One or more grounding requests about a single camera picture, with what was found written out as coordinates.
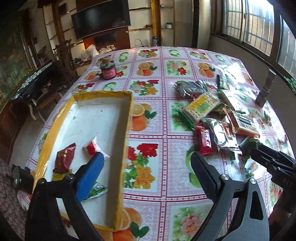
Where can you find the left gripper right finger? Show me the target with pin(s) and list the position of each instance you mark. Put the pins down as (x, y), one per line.
(208, 176)

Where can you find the dark green snack packet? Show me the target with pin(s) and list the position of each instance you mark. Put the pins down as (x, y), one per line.
(223, 82)

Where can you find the dark foil snack bag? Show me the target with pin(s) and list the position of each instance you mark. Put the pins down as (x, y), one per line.
(191, 89)

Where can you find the red candy packet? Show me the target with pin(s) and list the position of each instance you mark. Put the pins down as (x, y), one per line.
(92, 147)

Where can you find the yellow green cracker pack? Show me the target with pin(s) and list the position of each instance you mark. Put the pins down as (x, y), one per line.
(197, 109)

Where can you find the grey metal flashlight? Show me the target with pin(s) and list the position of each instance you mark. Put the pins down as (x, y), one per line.
(264, 93)

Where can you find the large orange cracker pack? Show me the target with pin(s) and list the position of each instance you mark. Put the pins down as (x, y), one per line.
(242, 124)

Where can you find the white plastic bag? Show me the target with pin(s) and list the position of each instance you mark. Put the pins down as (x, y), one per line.
(89, 52)

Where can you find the dark wooden chair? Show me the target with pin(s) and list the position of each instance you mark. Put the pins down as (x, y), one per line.
(66, 62)

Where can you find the maroon snack packet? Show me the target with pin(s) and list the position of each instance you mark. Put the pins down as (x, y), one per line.
(64, 159)

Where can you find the flower landscape painting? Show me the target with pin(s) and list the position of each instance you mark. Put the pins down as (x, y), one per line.
(15, 66)

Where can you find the silver foil snack bag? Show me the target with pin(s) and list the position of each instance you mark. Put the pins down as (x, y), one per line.
(224, 137)

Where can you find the black piano table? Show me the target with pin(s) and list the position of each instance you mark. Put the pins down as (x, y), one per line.
(36, 81)

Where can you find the black television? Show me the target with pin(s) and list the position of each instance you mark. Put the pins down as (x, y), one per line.
(97, 16)

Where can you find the yellow rimmed white tray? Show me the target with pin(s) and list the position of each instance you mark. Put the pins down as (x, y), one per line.
(103, 117)

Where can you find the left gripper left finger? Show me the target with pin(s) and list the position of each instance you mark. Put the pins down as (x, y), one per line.
(87, 175)

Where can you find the floral fruit tablecloth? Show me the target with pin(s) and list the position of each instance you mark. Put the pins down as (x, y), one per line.
(163, 198)

